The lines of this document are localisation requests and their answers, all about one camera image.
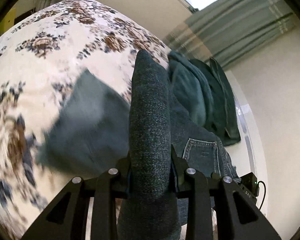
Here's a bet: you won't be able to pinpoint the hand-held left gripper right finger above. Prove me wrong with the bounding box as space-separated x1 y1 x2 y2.
170 145 282 240

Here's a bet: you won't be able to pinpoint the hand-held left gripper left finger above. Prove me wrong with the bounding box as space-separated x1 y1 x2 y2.
21 152 133 240

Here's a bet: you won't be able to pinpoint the dark blue jeans pants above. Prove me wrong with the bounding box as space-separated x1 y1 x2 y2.
116 49 241 240

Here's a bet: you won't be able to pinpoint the white bed headboard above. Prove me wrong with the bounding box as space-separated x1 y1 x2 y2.
225 69 268 218

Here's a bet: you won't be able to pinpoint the dark teal fleece blanket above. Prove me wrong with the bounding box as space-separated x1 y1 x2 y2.
167 51 241 147

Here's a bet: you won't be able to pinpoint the floral bed blanket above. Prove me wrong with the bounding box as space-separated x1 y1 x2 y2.
0 0 171 240

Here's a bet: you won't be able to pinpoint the yellow box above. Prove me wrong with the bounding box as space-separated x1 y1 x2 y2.
0 7 17 36

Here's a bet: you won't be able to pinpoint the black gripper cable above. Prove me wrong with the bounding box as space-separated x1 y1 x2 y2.
257 181 267 211

